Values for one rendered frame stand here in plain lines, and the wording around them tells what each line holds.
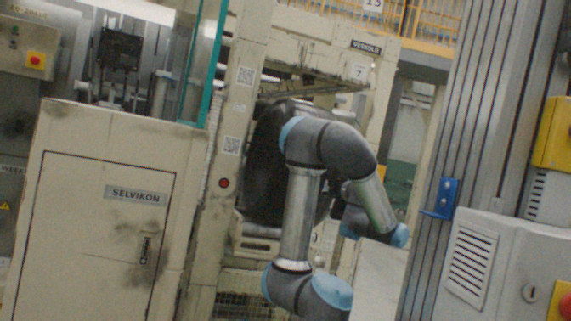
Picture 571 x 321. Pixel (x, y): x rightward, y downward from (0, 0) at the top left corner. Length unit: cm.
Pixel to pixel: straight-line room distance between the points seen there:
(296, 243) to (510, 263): 66
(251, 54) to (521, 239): 149
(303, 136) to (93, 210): 55
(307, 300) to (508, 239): 64
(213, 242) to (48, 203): 97
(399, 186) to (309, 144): 1090
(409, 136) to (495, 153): 1122
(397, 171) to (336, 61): 968
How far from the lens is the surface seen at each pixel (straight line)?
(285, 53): 239
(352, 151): 123
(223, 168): 205
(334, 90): 261
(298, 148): 128
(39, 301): 135
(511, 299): 82
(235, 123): 205
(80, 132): 126
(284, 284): 136
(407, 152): 1220
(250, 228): 204
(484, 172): 101
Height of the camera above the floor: 128
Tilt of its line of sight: 3 degrees down
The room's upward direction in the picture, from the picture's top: 12 degrees clockwise
